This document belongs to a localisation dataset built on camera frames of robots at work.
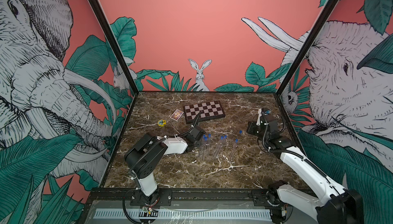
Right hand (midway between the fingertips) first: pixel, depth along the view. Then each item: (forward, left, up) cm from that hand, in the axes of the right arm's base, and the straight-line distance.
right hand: (247, 119), depth 82 cm
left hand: (-1, +28, -18) cm, 33 cm away
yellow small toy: (+8, +53, -17) cm, 56 cm away
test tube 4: (-1, +10, -18) cm, 21 cm away
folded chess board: (+19, +19, -17) cm, 31 cm away
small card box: (+15, +43, -16) cm, 48 cm away
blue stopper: (+4, 0, -19) cm, 20 cm away
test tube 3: (-9, +14, -18) cm, 25 cm away
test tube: (-13, +24, -18) cm, 33 cm away
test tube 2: (-8, +22, -18) cm, 29 cm away
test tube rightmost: (-9, +5, -19) cm, 21 cm away
